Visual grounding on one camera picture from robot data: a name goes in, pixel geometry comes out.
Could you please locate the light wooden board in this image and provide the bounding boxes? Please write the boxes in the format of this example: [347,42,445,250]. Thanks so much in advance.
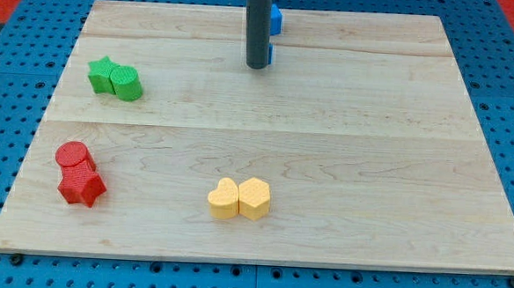
[0,0,514,276]

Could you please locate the blue block upper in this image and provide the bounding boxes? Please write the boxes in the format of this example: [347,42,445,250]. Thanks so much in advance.
[270,4,283,35]

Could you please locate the green star block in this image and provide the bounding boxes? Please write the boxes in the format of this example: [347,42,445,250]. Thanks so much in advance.
[88,55,119,94]

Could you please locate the green cylinder block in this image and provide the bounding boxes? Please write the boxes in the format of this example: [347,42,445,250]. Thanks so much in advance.
[110,65,143,101]

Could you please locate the yellow heart block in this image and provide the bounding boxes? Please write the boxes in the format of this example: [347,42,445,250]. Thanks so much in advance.
[208,178,239,219]

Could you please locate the red star block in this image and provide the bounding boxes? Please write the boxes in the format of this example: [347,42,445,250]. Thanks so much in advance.
[57,160,106,208]

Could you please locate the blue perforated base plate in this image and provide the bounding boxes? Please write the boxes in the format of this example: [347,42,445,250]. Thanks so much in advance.
[0,0,514,288]

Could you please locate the yellow hexagon block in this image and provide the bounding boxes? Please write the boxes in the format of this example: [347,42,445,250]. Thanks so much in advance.
[239,177,271,221]

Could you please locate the blue block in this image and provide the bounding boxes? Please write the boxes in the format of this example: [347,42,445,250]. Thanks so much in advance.
[270,4,283,35]
[268,43,274,65]

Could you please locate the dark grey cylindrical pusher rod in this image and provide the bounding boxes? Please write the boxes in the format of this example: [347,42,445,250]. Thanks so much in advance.
[246,0,272,70]

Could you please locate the red cylinder block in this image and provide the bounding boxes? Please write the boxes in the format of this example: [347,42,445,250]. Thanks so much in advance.
[55,141,96,171]

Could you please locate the blue block lower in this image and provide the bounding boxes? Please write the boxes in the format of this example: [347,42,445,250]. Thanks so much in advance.
[268,43,274,65]

